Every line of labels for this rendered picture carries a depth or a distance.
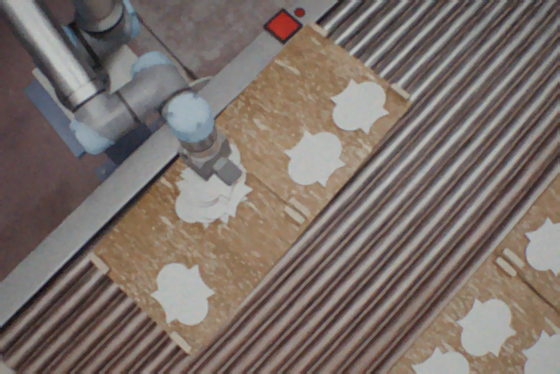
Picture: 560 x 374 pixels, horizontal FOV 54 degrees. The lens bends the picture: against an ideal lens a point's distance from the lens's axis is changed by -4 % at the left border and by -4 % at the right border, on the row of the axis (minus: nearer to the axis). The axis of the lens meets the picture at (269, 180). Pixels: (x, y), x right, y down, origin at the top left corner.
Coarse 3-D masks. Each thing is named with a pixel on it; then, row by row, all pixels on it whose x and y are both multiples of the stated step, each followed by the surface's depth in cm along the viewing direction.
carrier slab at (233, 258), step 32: (160, 192) 140; (256, 192) 139; (128, 224) 138; (160, 224) 138; (192, 224) 138; (224, 224) 137; (256, 224) 137; (288, 224) 137; (128, 256) 136; (160, 256) 136; (192, 256) 136; (224, 256) 135; (256, 256) 135; (128, 288) 134; (224, 288) 134; (160, 320) 132; (224, 320) 132; (192, 352) 130
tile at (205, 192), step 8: (232, 144) 134; (232, 160) 133; (240, 168) 133; (192, 176) 133; (216, 176) 133; (240, 176) 133; (192, 184) 132; (200, 184) 132; (208, 184) 132; (216, 184) 132; (224, 184) 132; (192, 192) 132; (200, 192) 132; (208, 192) 132; (216, 192) 132; (224, 192) 131; (200, 200) 131; (208, 200) 131
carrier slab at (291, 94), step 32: (288, 64) 148; (320, 64) 148; (352, 64) 147; (256, 96) 146; (288, 96) 145; (320, 96) 145; (224, 128) 144; (256, 128) 143; (288, 128) 143; (320, 128) 143; (384, 128) 143; (256, 160) 141; (288, 160) 141; (352, 160) 141; (288, 192) 139; (320, 192) 139
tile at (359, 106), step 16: (352, 80) 145; (336, 96) 144; (352, 96) 144; (368, 96) 144; (384, 96) 144; (336, 112) 143; (352, 112) 143; (368, 112) 143; (384, 112) 142; (352, 128) 142; (368, 128) 142
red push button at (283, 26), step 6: (282, 12) 153; (276, 18) 152; (282, 18) 152; (288, 18) 152; (270, 24) 152; (276, 24) 152; (282, 24) 152; (288, 24) 152; (294, 24) 151; (276, 30) 151; (282, 30) 151; (288, 30) 151; (282, 36) 151
